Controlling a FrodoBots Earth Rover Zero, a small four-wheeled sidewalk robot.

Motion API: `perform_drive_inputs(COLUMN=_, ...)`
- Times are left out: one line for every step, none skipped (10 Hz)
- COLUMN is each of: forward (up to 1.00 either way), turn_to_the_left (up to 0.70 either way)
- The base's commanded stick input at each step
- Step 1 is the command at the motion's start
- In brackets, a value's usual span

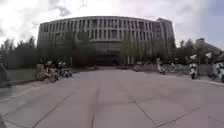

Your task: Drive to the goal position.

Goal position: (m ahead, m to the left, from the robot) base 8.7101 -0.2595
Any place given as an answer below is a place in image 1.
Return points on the large grey curved building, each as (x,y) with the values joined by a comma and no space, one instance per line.
(106,33)

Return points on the person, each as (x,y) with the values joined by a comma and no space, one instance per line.
(160,66)

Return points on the group of parked scooters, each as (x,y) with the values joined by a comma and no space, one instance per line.
(64,70)

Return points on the parked bicycle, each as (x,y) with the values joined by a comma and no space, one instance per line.
(175,68)

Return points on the row of trees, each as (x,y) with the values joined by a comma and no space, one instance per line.
(50,53)
(186,51)

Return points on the yellow bicycle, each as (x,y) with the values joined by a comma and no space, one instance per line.
(46,73)

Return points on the blue white scooter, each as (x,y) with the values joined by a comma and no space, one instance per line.
(220,70)

